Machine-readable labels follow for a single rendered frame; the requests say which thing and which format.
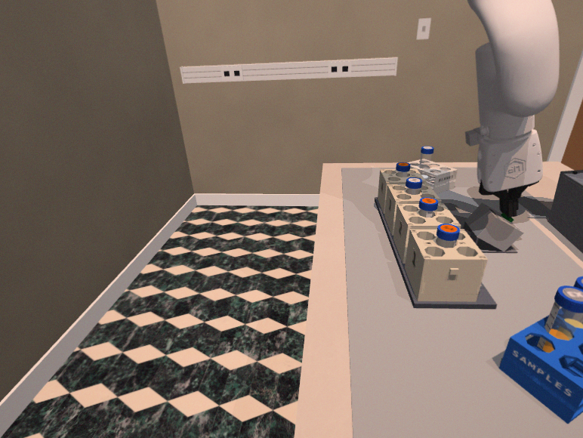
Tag blue tube rack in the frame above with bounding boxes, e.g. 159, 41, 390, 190
499, 315, 583, 424

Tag grey tube rack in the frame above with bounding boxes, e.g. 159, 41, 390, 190
407, 160, 455, 194

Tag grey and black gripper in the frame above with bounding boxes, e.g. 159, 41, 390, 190
477, 129, 543, 217

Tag grey bench mat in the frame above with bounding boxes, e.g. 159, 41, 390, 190
341, 168, 583, 438

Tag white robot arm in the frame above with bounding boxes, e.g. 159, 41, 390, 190
465, 0, 560, 147

